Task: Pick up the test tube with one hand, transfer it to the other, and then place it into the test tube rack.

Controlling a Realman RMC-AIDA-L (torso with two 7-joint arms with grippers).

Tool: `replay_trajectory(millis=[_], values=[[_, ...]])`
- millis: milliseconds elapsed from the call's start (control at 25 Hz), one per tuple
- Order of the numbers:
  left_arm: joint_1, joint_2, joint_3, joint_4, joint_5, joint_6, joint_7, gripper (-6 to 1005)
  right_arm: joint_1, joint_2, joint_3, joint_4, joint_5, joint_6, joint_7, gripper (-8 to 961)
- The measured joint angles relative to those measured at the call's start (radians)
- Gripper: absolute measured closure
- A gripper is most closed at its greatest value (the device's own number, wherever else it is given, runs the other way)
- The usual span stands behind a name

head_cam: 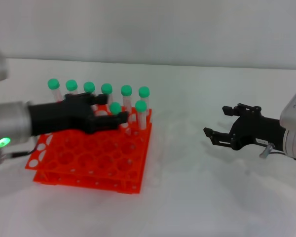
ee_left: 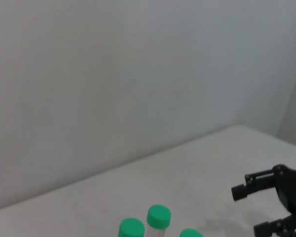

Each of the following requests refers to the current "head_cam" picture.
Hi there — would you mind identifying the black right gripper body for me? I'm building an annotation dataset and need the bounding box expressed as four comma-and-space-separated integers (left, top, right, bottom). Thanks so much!
229, 108, 287, 152

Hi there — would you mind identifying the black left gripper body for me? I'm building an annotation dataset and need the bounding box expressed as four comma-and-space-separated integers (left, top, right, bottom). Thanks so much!
29, 93, 96, 137

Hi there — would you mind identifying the orange plastic test tube rack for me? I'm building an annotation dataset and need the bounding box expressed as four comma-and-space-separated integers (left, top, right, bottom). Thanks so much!
24, 98, 153, 195

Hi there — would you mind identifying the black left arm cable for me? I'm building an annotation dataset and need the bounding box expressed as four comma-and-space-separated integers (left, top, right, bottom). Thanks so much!
0, 139, 40, 164

